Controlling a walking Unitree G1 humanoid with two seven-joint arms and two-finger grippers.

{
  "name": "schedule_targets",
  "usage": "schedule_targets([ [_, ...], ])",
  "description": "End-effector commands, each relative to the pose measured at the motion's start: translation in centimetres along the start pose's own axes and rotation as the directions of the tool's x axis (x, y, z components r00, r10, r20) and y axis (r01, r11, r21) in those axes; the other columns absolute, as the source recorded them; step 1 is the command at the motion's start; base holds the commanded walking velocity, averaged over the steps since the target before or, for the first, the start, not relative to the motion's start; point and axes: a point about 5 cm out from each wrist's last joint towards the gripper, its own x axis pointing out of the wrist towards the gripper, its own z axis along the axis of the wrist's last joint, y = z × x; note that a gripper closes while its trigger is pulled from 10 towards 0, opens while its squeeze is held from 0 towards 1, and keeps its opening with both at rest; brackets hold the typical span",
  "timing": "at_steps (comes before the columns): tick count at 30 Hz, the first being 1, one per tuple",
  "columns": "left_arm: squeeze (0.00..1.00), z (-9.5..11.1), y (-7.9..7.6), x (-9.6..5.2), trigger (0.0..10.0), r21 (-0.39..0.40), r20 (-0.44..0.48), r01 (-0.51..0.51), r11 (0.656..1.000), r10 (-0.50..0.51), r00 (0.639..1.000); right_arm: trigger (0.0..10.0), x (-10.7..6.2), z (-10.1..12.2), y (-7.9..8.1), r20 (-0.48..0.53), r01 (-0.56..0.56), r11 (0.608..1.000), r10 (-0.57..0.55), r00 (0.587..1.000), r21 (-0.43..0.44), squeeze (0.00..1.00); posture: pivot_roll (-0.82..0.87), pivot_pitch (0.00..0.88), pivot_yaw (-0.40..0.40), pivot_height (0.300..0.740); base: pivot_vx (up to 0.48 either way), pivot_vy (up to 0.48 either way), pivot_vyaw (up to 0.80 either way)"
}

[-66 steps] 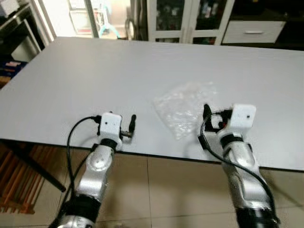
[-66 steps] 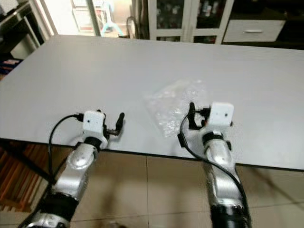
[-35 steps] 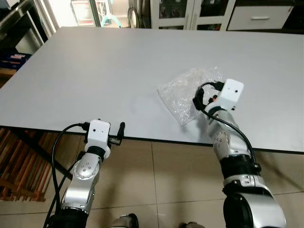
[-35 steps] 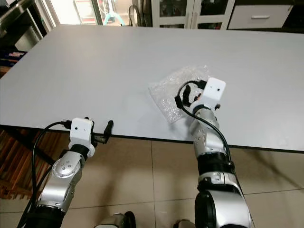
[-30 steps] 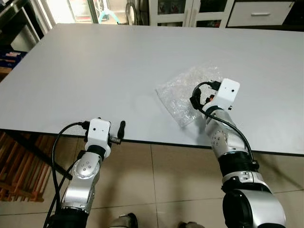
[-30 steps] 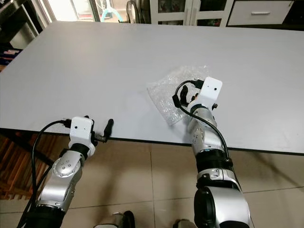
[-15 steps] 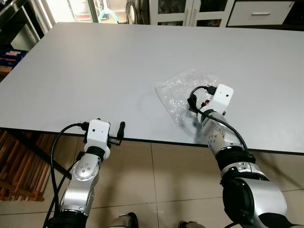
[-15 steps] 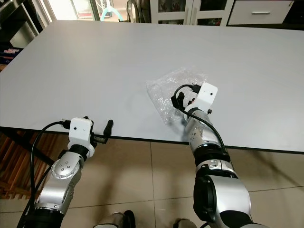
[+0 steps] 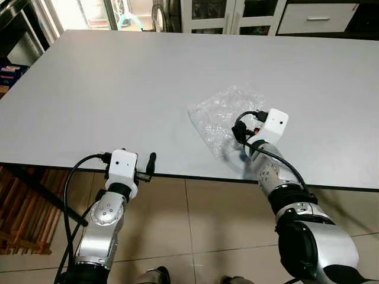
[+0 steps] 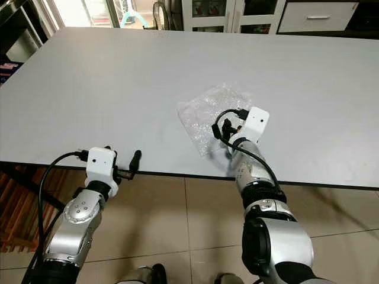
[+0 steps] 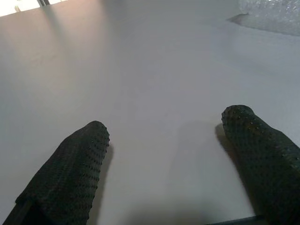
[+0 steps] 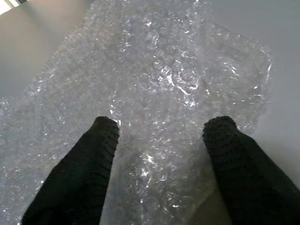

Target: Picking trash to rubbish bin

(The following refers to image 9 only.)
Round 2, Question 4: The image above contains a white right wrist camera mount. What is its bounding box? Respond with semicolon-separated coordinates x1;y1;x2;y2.
255;108;290;144

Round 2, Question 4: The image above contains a teal curved object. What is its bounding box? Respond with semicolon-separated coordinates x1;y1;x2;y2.
117;13;143;31

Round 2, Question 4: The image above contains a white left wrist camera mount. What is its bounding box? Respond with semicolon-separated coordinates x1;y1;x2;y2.
107;150;140;185

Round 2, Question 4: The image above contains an orange wooden slat rack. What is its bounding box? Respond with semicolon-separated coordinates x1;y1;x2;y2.
0;166;69;256

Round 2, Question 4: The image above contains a white drawer unit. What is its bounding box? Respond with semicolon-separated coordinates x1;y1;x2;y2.
277;3;360;35

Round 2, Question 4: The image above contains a blue box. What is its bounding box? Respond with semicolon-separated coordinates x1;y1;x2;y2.
0;64;29;89

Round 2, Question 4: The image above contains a dark round fan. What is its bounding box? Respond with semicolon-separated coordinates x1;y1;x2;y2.
151;3;172;33

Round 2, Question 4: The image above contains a clear bubble wrap sheet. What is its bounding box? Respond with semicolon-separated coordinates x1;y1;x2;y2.
188;86;268;160

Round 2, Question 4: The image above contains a white glass door cabinet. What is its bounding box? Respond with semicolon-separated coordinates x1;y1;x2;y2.
179;0;288;36

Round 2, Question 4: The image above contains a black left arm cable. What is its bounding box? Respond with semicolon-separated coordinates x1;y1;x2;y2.
55;153;113;284

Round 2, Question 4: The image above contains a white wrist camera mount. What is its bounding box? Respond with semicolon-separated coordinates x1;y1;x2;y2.
107;150;140;185
255;108;290;144

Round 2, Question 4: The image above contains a black metal table leg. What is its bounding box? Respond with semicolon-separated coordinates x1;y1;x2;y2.
0;164;89;227

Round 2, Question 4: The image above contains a dark metal shelf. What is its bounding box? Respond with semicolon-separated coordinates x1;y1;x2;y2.
0;0;60;66

